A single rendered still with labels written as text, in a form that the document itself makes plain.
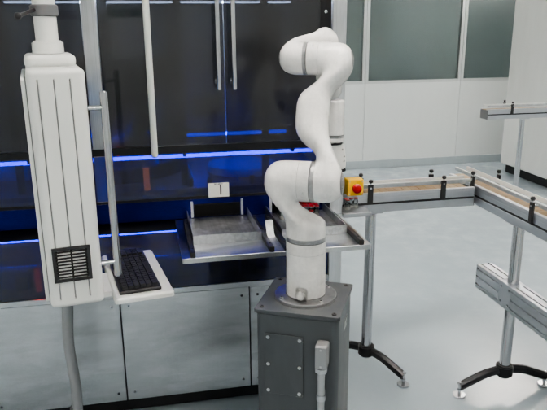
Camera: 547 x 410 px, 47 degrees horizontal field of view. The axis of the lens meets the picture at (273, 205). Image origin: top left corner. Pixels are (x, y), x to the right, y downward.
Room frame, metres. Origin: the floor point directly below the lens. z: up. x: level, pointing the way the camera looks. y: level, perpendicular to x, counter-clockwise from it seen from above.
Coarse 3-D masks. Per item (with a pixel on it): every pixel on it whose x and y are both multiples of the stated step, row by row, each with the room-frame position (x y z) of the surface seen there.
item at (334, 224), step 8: (328, 208) 2.55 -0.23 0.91; (272, 216) 2.45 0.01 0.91; (328, 216) 2.54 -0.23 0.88; (336, 216) 2.44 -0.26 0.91; (280, 224) 2.44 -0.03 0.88; (328, 224) 2.43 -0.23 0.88; (336, 224) 2.43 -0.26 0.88; (344, 224) 2.33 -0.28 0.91; (280, 232) 2.30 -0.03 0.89; (328, 232) 2.30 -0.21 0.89; (336, 232) 2.31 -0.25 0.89; (344, 232) 2.31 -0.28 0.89
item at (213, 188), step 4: (208, 184) 2.47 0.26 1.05; (212, 184) 2.47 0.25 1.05; (216, 184) 2.47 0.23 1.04; (220, 184) 2.48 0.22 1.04; (224, 184) 2.48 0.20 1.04; (228, 184) 2.48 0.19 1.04; (208, 188) 2.47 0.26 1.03; (212, 188) 2.47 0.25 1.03; (216, 188) 2.47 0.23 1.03; (224, 188) 2.48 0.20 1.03; (228, 188) 2.48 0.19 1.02; (208, 192) 2.47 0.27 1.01; (212, 192) 2.47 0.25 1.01; (216, 192) 2.47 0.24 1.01; (224, 192) 2.48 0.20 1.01; (228, 192) 2.48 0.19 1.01; (208, 196) 2.47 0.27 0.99; (212, 196) 2.47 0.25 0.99; (216, 196) 2.47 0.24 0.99; (220, 196) 2.48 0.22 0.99; (224, 196) 2.48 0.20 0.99
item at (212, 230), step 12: (216, 216) 2.55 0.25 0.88; (228, 216) 2.55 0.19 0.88; (240, 216) 2.55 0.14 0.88; (252, 216) 2.44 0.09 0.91; (192, 228) 2.40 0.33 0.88; (204, 228) 2.39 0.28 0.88; (216, 228) 2.39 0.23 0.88; (228, 228) 2.39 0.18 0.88; (240, 228) 2.39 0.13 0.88; (252, 228) 2.39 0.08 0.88; (192, 240) 2.24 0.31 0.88; (204, 240) 2.21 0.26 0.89; (216, 240) 2.21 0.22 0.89; (228, 240) 2.22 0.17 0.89; (240, 240) 2.23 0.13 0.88; (252, 240) 2.24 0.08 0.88
